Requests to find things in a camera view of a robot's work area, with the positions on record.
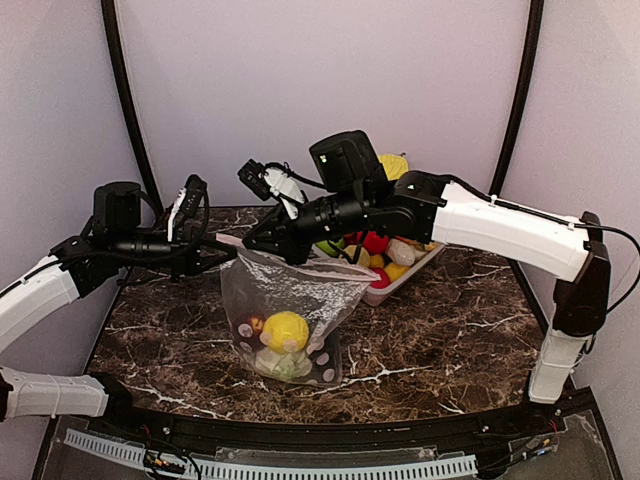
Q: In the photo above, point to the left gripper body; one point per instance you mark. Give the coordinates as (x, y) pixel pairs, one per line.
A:
(189, 251)

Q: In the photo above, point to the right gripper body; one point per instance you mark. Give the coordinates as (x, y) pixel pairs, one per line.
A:
(290, 230)

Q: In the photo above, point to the clear dotted zip top bag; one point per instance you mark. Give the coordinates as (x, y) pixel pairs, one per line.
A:
(325, 292)

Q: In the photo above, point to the dark red cabbage toy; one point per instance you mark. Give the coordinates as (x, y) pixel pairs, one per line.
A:
(246, 330)

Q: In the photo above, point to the yellow lemon toy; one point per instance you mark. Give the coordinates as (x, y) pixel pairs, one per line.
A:
(285, 332)

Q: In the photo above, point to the white cauliflower toy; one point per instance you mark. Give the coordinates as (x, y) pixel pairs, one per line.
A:
(286, 367)

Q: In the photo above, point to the dark purple eggplant toy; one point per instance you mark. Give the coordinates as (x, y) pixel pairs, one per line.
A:
(320, 350)

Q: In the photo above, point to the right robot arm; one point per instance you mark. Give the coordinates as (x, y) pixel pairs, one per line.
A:
(424, 207)

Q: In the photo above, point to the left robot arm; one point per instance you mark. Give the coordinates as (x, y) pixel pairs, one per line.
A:
(113, 239)

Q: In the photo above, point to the pink plastic food tray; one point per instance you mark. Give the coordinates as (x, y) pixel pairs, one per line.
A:
(374, 297)

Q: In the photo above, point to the green chayote toy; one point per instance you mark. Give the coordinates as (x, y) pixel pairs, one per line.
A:
(331, 248)

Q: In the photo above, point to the pale yellow cabbage toy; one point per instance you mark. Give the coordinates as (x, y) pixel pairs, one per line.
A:
(357, 254)

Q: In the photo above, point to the red apple toy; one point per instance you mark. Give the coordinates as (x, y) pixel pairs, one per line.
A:
(375, 244)

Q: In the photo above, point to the small red fruit toy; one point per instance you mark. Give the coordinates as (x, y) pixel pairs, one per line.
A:
(383, 281)

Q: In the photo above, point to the small yellow fruit toy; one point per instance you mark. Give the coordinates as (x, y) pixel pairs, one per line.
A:
(395, 271)

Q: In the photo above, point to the white garlic toy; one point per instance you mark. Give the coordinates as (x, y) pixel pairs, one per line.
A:
(400, 253)

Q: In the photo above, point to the napa cabbage toy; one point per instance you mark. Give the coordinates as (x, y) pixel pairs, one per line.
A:
(395, 166)

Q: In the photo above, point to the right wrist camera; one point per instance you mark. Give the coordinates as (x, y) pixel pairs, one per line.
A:
(273, 182)

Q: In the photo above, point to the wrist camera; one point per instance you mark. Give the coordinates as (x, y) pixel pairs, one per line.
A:
(273, 182)
(186, 203)

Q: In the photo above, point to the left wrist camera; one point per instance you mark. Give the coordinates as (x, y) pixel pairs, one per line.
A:
(186, 203)

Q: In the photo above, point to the black curved front rail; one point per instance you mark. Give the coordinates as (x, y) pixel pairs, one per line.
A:
(480, 431)

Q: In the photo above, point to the left black frame post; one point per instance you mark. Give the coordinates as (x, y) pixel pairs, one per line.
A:
(127, 104)

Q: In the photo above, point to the black frame post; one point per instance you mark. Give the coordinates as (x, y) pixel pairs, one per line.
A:
(528, 57)
(127, 104)

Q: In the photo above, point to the white slotted cable duct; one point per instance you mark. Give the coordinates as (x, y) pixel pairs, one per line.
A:
(230, 463)

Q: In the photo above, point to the right black frame post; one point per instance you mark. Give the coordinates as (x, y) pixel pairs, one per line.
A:
(528, 57)

